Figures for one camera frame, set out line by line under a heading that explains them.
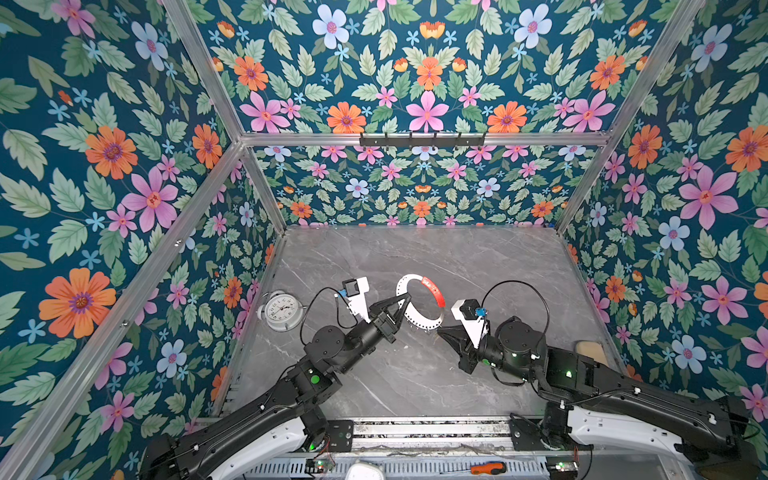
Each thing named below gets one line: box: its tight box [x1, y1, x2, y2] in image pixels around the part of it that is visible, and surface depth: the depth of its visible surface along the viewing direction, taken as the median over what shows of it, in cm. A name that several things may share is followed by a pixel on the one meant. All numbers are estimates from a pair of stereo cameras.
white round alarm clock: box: [256, 290, 307, 333], surface depth 93 cm
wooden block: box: [576, 341, 609, 366], surface depth 86 cm
